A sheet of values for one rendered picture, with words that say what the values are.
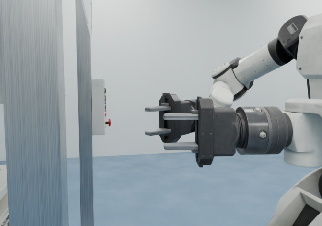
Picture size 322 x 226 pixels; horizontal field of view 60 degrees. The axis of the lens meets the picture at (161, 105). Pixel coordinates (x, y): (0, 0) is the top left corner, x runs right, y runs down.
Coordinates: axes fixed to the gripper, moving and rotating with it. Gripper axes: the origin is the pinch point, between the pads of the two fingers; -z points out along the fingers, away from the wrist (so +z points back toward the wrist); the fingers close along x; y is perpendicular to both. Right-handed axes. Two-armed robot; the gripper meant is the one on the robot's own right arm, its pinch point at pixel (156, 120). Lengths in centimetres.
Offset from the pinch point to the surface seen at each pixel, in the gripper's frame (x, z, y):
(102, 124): 11, 25, 64
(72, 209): 98, 59, 169
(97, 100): -1, 23, 65
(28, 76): -9.7, -33.3, -14.4
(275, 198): 98, 203, 59
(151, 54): -50, 230, 259
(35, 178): 2.3, -33.1, -14.5
